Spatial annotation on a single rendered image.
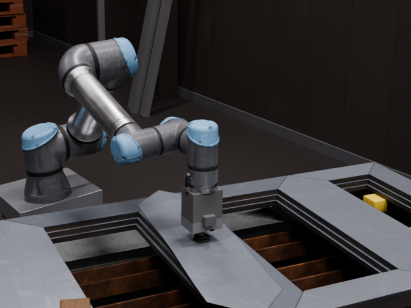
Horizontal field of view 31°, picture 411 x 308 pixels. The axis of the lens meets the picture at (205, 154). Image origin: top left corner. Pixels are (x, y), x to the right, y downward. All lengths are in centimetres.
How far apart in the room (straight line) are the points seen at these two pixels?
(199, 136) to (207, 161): 6
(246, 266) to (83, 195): 84
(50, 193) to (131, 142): 70
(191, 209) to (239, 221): 66
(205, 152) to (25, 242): 51
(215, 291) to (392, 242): 53
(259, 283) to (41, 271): 50
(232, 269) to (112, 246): 62
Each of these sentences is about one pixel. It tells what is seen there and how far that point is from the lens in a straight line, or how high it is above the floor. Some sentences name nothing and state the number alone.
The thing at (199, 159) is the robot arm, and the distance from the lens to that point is 176.
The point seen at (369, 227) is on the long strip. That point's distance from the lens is 203.
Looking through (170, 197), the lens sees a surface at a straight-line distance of 216.
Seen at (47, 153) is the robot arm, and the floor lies 92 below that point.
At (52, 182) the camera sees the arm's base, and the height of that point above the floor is 82.
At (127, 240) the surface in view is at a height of 68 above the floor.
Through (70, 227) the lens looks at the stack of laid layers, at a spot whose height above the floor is 85.
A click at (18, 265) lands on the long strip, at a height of 86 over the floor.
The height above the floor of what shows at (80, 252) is 68.
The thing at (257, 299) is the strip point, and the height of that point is 86.
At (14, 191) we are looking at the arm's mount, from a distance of 256.
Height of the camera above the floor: 167
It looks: 19 degrees down
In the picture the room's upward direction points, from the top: 1 degrees clockwise
